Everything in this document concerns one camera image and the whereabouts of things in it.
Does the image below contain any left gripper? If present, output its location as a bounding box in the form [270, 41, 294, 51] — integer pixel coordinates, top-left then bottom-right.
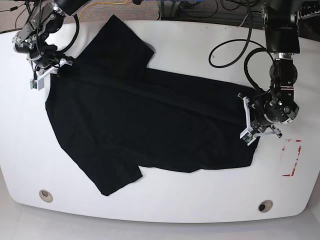
[237, 92, 300, 139]

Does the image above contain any black t-shirt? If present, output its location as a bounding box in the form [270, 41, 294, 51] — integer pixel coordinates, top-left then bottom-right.
[45, 16, 257, 196]

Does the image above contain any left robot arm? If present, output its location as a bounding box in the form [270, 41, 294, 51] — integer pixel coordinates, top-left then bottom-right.
[238, 0, 303, 145]

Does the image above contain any right table grommet hole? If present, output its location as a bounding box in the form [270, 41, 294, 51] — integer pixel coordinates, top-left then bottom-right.
[258, 200, 273, 213]

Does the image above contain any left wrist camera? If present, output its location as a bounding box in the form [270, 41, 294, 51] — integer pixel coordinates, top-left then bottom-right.
[240, 132, 256, 146]

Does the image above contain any black tripod stand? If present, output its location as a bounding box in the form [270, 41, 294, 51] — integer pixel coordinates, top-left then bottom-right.
[0, 0, 38, 33]

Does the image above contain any yellow cable on floor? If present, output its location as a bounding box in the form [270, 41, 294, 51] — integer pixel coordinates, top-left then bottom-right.
[77, 0, 130, 22]

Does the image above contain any table grommet hole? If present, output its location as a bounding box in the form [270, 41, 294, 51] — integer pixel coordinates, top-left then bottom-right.
[39, 190, 53, 203]
[258, 200, 273, 213]

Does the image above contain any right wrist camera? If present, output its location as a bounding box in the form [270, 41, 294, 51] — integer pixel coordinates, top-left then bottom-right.
[30, 79, 44, 91]

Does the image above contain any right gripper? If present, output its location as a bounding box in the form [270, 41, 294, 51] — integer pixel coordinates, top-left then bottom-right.
[12, 34, 73, 87]

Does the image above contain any left table grommet hole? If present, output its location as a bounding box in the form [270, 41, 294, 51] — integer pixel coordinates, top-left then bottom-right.
[39, 190, 53, 203]

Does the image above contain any red tape rectangle marking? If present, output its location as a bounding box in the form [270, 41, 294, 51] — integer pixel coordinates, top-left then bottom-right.
[278, 139, 303, 178]

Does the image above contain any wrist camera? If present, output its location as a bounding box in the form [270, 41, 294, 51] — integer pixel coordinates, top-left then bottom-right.
[240, 132, 256, 146]
[30, 79, 44, 91]

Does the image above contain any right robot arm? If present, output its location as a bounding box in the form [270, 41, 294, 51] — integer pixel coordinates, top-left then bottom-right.
[12, 0, 89, 90]

